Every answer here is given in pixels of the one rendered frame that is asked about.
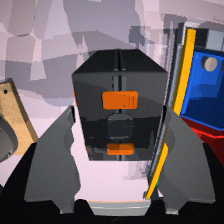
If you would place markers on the red open bin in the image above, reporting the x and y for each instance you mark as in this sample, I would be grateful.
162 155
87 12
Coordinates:
209 135

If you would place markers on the yellow bar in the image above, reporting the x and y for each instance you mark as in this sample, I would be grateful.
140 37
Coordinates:
183 73

